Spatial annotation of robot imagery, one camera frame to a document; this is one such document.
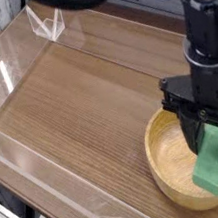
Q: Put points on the brown wooden bowl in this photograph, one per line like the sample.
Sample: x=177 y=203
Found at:
x=172 y=163

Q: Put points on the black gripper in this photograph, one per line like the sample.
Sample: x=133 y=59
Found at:
x=194 y=98

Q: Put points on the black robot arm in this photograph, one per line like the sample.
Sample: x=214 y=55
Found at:
x=201 y=20

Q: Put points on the green rectangular block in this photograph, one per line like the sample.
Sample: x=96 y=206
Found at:
x=205 y=172

